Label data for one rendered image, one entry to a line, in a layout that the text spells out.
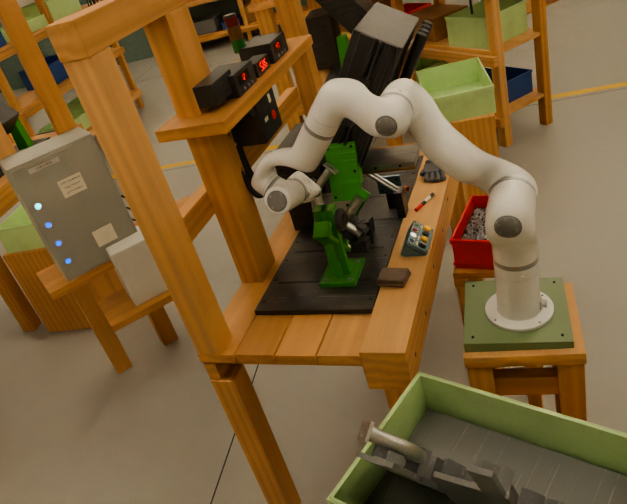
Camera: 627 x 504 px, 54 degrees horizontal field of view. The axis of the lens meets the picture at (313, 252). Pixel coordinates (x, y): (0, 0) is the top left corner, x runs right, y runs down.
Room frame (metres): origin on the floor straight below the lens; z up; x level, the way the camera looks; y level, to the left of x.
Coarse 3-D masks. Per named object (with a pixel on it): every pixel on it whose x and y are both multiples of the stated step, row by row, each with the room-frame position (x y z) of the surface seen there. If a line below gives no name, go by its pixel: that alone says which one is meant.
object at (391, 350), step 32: (416, 192) 2.23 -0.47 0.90; (448, 192) 2.23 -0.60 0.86; (448, 224) 2.13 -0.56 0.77; (416, 256) 1.78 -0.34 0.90; (384, 288) 1.66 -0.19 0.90; (416, 288) 1.61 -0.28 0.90; (384, 320) 1.50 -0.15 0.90; (416, 320) 1.49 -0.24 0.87; (384, 352) 1.36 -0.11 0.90; (416, 352) 1.42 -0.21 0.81; (384, 384) 1.37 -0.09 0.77
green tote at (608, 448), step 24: (432, 384) 1.14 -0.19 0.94; (456, 384) 1.10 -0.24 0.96; (408, 408) 1.11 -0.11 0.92; (432, 408) 1.15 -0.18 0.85; (456, 408) 1.10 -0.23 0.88; (480, 408) 1.05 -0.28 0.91; (504, 408) 1.01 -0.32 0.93; (528, 408) 0.97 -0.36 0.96; (408, 432) 1.10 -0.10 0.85; (504, 432) 1.01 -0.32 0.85; (528, 432) 0.97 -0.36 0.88; (552, 432) 0.93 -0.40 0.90; (576, 432) 0.89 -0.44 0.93; (600, 432) 0.86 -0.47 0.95; (576, 456) 0.89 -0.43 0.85; (600, 456) 0.86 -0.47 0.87; (624, 456) 0.82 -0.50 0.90; (360, 480) 0.95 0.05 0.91
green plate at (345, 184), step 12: (336, 144) 2.06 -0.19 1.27; (348, 144) 2.04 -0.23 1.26; (336, 156) 2.05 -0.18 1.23; (348, 156) 2.03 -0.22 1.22; (336, 168) 2.04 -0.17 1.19; (348, 168) 2.02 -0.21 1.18; (360, 168) 2.07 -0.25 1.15; (336, 180) 2.04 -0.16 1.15; (348, 180) 2.02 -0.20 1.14; (360, 180) 2.00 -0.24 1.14; (336, 192) 2.03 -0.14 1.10; (348, 192) 2.01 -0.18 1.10
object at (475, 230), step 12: (468, 204) 1.98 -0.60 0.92; (480, 204) 2.02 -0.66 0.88; (468, 216) 1.96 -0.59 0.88; (480, 216) 1.94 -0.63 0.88; (456, 228) 1.85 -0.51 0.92; (468, 228) 1.90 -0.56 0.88; (480, 228) 1.86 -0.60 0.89; (456, 240) 1.78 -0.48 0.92; (468, 240) 1.75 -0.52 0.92; (480, 240) 1.73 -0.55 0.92; (456, 252) 1.78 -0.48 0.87; (468, 252) 1.76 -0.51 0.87; (480, 252) 1.74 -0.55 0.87; (456, 264) 1.78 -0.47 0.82; (468, 264) 1.76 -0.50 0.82; (480, 264) 1.74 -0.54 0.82; (492, 264) 1.71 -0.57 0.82
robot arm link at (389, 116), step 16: (336, 80) 1.55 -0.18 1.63; (352, 80) 1.53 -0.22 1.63; (320, 96) 1.55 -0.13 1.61; (336, 96) 1.52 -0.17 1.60; (352, 96) 1.49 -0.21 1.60; (368, 96) 1.45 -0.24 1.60; (384, 96) 1.45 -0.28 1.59; (400, 96) 1.44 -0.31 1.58; (320, 112) 1.55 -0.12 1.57; (336, 112) 1.53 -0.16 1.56; (352, 112) 1.49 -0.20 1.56; (368, 112) 1.43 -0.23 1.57; (384, 112) 1.39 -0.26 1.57; (400, 112) 1.39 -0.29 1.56; (320, 128) 1.55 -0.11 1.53; (336, 128) 1.56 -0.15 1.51; (368, 128) 1.43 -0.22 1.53; (384, 128) 1.39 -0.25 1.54; (400, 128) 1.38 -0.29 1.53
